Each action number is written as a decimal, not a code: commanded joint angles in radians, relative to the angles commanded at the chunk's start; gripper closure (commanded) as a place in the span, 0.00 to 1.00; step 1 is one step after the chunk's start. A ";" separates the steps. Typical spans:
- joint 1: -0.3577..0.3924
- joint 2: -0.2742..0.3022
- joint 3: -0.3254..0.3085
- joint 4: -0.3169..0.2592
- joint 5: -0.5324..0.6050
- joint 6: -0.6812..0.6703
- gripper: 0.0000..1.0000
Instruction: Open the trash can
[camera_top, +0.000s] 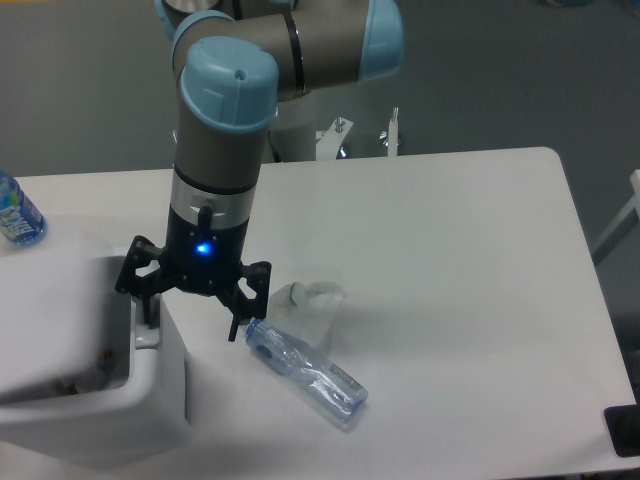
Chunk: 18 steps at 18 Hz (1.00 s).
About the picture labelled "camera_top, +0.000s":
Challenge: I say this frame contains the black clamp at table edge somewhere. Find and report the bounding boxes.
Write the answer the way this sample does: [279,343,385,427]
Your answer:
[604,404,639,458]

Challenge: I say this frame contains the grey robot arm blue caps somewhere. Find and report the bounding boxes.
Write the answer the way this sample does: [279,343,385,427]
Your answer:
[116,1,404,331]

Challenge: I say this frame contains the white frame at right edge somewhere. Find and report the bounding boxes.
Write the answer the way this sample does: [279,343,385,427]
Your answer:
[591,169,639,266]

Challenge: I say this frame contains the white metal base frame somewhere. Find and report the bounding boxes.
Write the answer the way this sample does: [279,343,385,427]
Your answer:
[316,107,402,161]

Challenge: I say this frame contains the crumpled white plastic wrapper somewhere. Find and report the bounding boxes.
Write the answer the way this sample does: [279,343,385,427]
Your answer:
[267,282,346,354]

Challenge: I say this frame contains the blue labelled water bottle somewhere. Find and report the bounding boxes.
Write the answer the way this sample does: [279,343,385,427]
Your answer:
[1,171,47,247]

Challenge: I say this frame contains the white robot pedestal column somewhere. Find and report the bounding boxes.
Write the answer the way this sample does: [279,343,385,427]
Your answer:
[262,92,317,164]

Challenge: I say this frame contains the white push-lid trash can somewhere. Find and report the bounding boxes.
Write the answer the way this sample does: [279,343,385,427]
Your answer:
[1,234,191,463]

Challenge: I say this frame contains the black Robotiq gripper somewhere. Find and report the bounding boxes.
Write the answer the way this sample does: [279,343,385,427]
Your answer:
[115,204,272,342]

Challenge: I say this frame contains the crushed clear plastic bottle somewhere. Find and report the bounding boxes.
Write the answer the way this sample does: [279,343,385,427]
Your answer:
[244,319,369,432]

